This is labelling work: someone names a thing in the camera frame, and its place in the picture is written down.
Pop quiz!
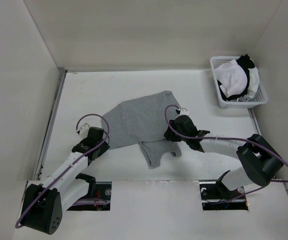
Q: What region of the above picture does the grey tank top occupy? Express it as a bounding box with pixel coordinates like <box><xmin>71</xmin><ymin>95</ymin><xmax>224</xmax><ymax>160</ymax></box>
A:
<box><xmin>101</xmin><ymin>90</ymin><xmax>182</xmax><ymax>168</ymax></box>

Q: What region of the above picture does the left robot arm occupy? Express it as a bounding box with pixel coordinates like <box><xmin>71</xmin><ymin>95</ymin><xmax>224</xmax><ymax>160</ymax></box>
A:
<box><xmin>15</xmin><ymin>127</ymin><xmax>110</xmax><ymax>235</ymax></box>

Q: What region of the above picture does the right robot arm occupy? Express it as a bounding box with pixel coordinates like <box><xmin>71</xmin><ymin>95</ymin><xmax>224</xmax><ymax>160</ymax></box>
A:
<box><xmin>164</xmin><ymin>114</ymin><xmax>285</xmax><ymax>202</ymax></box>

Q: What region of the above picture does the white tank top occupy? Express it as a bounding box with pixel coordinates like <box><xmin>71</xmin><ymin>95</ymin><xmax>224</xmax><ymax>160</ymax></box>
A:
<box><xmin>214</xmin><ymin>59</ymin><xmax>261</xmax><ymax>100</ymax></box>

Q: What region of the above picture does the black tank top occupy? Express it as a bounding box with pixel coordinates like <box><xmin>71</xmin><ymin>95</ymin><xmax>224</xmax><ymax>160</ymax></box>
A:
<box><xmin>218</xmin><ymin>54</ymin><xmax>257</xmax><ymax>101</ymax></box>

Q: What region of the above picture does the white plastic basket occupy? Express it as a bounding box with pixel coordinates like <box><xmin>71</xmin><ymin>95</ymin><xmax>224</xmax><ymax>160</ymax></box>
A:
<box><xmin>210</xmin><ymin>56</ymin><xmax>269</xmax><ymax>109</ymax></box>

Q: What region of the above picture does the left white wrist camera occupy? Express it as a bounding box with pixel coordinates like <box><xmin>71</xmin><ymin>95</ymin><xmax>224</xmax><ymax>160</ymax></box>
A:
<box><xmin>76</xmin><ymin>123</ymin><xmax>90</xmax><ymax>139</ymax></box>

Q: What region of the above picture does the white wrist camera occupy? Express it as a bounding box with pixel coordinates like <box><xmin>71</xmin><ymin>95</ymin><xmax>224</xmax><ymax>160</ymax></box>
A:
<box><xmin>176</xmin><ymin>108</ymin><xmax>190</xmax><ymax>116</ymax></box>
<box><xmin>76</xmin><ymin>123</ymin><xmax>90</xmax><ymax>139</ymax></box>

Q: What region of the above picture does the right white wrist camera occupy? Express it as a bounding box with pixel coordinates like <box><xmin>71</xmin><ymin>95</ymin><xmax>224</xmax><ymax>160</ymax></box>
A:
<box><xmin>176</xmin><ymin>108</ymin><xmax>190</xmax><ymax>116</ymax></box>

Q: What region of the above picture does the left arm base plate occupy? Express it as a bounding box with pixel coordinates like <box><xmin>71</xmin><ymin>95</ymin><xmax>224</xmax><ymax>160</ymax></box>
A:
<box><xmin>68</xmin><ymin>182</ymin><xmax>112</xmax><ymax>212</ymax></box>

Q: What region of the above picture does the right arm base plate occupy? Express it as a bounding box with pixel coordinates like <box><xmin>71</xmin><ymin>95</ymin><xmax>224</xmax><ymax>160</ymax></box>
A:
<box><xmin>199</xmin><ymin>181</ymin><xmax>249</xmax><ymax>211</ymax></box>

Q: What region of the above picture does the metal table edge rail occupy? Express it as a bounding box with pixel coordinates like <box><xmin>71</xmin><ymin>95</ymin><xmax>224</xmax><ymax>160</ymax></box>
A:
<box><xmin>31</xmin><ymin>67</ymin><xmax>67</xmax><ymax>180</ymax></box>

